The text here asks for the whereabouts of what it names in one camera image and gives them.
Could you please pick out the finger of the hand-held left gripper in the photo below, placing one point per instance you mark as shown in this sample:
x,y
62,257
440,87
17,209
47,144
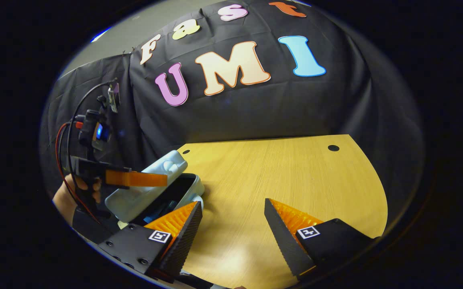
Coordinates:
x,y
143,179

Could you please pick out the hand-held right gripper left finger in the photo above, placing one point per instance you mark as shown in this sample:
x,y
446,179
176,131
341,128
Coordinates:
x,y
181,245

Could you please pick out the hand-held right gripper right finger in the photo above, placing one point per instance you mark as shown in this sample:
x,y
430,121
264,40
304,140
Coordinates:
x,y
285,241

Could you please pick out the light blue suitcase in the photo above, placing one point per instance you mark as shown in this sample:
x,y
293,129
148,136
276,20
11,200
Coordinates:
x,y
143,194

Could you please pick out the blue white gradient tube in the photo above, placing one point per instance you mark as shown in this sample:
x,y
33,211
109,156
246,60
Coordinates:
x,y
155,216

